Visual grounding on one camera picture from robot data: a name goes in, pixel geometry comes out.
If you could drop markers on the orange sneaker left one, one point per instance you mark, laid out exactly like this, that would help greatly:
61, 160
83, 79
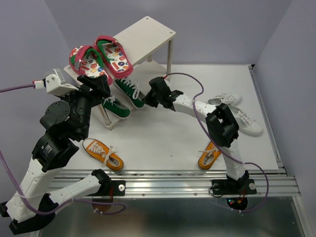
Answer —
104, 154

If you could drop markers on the orange sneaker right one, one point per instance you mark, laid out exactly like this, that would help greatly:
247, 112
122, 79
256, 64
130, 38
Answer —
208, 157

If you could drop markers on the pink slipper one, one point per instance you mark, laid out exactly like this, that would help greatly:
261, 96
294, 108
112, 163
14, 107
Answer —
114, 56
86, 60

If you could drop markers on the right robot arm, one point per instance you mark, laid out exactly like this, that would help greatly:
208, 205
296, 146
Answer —
222, 129

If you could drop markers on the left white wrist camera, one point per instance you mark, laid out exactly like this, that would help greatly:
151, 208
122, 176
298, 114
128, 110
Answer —
55, 84

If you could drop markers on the white sneaker one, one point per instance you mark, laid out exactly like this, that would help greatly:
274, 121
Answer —
226, 98
247, 125

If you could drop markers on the green sneaker one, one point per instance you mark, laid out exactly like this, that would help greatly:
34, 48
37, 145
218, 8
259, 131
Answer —
116, 107
131, 90

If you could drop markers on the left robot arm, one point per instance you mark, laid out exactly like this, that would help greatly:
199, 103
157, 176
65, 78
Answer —
66, 121

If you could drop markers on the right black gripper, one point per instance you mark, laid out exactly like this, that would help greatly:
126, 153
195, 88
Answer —
147, 100

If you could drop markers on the orange sneaker one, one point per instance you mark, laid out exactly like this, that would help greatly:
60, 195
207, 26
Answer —
104, 154
208, 157

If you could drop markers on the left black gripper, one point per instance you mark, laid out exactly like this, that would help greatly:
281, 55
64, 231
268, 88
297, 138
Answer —
100, 83

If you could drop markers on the white two-tier shoe shelf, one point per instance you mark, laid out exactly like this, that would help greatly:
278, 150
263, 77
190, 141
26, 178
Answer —
140, 41

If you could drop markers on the white sneaker near one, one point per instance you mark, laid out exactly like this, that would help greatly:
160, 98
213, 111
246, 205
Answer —
247, 125

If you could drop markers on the aluminium mounting rail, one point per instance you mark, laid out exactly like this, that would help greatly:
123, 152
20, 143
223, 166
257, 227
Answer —
195, 184

